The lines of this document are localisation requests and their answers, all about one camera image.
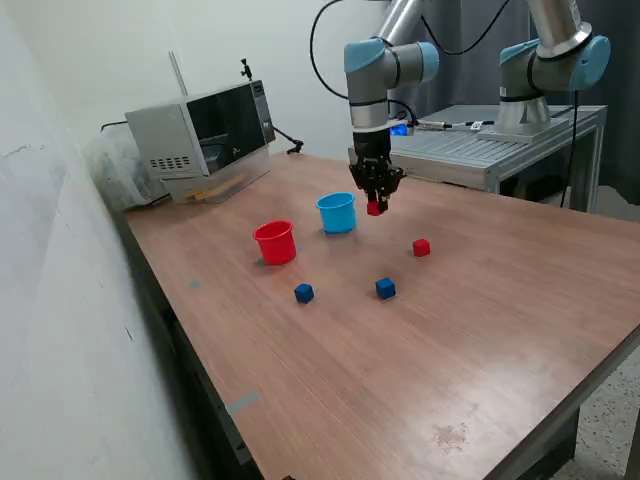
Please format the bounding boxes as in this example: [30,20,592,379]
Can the crumpled clear plastic bag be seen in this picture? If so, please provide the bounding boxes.
[84,132,169,211]

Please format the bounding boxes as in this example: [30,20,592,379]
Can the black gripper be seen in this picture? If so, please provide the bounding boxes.
[348,127,407,215]

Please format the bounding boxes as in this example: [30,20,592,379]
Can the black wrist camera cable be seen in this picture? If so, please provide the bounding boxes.
[308,0,516,126]

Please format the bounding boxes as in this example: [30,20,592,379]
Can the red plastic cup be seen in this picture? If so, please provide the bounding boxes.
[252,219,297,266]

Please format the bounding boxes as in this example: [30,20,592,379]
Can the silver blue-jointed robot arm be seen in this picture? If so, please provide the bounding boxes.
[343,0,612,142]

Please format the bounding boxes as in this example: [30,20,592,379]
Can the large grey tape strip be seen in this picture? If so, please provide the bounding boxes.
[224,391,260,416]

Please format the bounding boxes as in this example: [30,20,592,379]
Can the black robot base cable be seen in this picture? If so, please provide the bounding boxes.
[558,88,584,209]

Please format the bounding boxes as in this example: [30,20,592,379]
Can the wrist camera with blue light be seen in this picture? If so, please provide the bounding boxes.
[387,117,419,139]

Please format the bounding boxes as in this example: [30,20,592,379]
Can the dark grey curtain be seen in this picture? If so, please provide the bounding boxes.
[388,0,640,206]

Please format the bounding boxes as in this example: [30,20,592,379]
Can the silver microwave oven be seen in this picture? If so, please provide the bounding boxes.
[124,79,277,182]

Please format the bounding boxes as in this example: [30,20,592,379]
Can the thin white rod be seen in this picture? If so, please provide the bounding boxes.
[167,49,190,97]

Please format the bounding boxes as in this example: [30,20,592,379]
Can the grey connector cable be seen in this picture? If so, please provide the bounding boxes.
[414,118,496,133]

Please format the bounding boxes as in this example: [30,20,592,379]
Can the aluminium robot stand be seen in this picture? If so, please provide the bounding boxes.
[347,103,609,214]

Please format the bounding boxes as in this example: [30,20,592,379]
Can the blue plastic cup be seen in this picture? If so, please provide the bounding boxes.
[315,191,359,235]

